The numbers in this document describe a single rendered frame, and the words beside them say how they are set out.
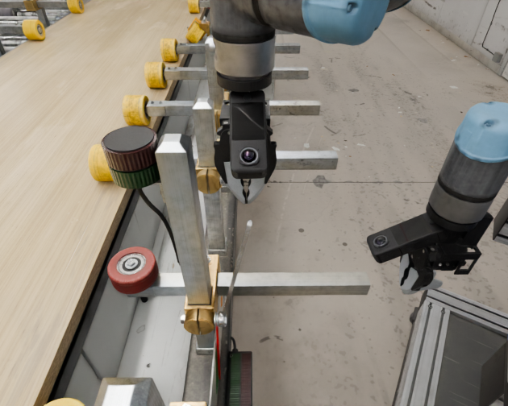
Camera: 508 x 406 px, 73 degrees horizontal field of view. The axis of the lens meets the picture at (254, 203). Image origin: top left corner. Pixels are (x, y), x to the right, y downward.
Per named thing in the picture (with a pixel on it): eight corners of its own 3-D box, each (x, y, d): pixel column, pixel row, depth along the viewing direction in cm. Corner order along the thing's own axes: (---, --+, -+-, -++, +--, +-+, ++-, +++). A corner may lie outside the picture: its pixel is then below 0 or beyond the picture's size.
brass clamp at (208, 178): (227, 157, 80) (226, 138, 77) (223, 194, 70) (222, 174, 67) (201, 157, 80) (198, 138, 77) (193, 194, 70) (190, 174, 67)
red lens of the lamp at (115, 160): (164, 142, 42) (161, 125, 40) (154, 171, 37) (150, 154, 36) (115, 142, 42) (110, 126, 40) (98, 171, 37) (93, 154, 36)
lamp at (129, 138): (185, 247, 54) (161, 125, 40) (180, 277, 50) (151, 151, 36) (148, 248, 54) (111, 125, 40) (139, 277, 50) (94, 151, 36)
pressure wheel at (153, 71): (162, 55, 110) (160, 77, 108) (168, 72, 118) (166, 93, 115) (143, 55, 110) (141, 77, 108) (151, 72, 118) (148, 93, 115)
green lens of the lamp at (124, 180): (168, 159, 44) (165, 143, 42) (159, 188, 39) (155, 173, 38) (120, 159, 44) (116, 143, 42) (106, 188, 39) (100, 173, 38)
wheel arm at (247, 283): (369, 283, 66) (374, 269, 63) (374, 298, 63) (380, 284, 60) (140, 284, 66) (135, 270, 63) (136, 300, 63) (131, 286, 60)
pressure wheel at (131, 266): (169, 282, 69) (159, 243, 61) (161, 318, 63) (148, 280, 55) (129, 282, 69) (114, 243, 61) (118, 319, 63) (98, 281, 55)
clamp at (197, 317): (220, 270, 68) (218, 254, 65) (215, 335, 58) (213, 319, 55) (192, 271, 68) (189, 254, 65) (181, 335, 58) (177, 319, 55)
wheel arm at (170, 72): (306, 76, 115) (307, 64, 113) (307, 80, 112) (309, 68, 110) (156, 76, 115) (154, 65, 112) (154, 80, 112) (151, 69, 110)
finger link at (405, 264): (429, 291, 65) (447, 260, 59) (397, 292, 65) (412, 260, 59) (422, 278, 68) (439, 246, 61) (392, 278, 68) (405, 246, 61)
